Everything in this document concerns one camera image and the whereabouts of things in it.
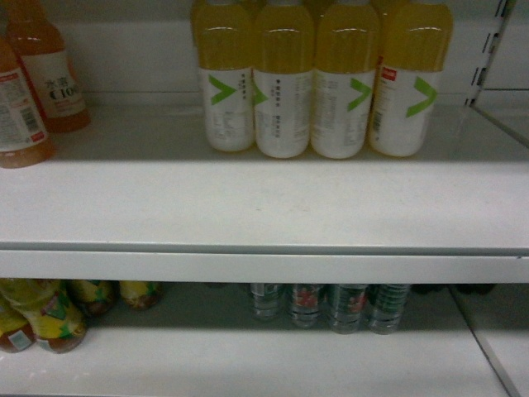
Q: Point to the yellow lemon tea bottle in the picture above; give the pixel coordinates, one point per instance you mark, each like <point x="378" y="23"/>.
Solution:
<point x="93" y="297"/>
<point x="57" y="324"/>
<point x="140" y="295"/>

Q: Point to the orange juice bottle back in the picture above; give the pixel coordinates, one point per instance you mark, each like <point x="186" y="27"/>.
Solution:
<point x="41" y="49"/>

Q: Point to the yellow lemon tea bottle front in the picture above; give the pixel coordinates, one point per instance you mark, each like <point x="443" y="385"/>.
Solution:
<point x="57" y="324"/>

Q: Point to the orange juice bottle front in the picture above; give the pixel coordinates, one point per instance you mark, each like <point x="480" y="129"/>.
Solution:
<point x="24" y="138"/>

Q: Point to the white upper metal shelf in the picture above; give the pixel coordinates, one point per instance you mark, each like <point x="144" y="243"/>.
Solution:
<point x="140" y="195"/>

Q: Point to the yellow lemon tea bottle middle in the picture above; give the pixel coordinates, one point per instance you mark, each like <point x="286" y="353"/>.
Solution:
<point x="93" y="297"/>

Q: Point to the yellow drink bottle white label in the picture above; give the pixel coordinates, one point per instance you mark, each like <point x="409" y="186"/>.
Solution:
<point x="223" y="37"/>

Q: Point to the yellow lemon tea bottle left edge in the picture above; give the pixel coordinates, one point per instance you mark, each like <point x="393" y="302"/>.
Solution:
<point x="16" y="332"/>

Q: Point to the yellow lemon tea bottle right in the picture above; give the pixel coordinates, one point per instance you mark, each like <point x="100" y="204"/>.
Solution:
<point x="140" y="295"/>

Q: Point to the white metal shelf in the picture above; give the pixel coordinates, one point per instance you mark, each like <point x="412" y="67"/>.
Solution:
<point x="140" y="195"/>
<point x="203" y="342"/>

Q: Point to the orange juice bottle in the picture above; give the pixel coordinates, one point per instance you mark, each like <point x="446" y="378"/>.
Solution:
<point x="41" y="49"/>
<point x="24" y="138"/>

